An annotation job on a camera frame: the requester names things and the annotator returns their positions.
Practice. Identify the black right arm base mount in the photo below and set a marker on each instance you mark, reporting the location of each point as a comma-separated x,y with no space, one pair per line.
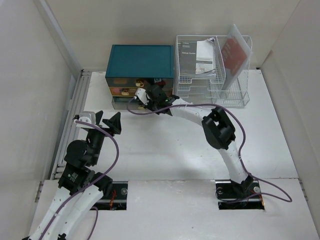
231,199

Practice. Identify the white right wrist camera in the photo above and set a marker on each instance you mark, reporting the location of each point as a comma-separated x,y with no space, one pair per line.
141,95

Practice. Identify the white wire file rack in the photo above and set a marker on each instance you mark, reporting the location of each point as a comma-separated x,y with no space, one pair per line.
208,89

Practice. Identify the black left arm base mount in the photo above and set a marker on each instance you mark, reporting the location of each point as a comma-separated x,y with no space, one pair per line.
117,198

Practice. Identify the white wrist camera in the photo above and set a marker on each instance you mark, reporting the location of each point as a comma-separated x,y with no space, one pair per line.
141,95
85,120

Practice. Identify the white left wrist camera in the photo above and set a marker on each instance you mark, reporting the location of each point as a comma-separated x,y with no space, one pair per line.
85,120

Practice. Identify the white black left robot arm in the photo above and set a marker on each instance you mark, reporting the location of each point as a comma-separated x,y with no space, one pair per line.
79,187

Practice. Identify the teal drawer organizer box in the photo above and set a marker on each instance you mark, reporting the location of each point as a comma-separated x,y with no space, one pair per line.
138,66

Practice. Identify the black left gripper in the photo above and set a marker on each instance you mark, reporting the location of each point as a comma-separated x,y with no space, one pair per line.
113,123

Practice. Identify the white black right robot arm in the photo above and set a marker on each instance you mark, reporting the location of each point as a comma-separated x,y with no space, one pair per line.
217,126

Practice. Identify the clear zip pouch red card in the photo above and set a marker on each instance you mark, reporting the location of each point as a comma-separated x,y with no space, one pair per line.
236,54

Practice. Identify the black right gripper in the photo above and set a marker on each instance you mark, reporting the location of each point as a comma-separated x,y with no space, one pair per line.
149,106

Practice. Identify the grey setup guide booklet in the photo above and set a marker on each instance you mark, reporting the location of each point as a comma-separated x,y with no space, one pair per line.
197,58

